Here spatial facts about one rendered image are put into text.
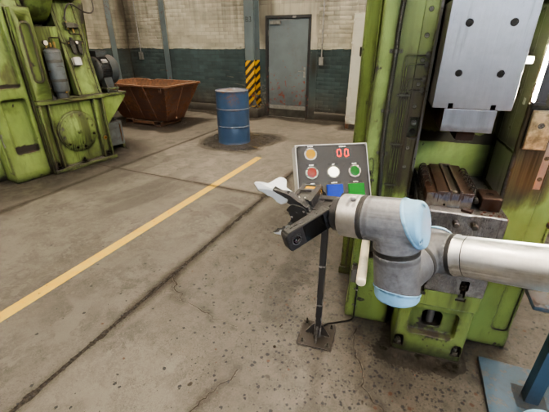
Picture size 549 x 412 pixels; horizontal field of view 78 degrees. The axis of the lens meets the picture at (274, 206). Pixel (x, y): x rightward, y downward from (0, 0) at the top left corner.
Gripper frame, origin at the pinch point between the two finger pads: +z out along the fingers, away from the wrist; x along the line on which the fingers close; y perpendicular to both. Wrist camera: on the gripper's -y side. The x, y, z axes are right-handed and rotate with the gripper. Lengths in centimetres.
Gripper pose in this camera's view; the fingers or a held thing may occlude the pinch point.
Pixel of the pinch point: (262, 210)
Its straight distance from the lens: 82.6
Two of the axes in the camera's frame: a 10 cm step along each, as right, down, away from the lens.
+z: -8.1, -1.0, 5.8
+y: 5.1, -6.1, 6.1
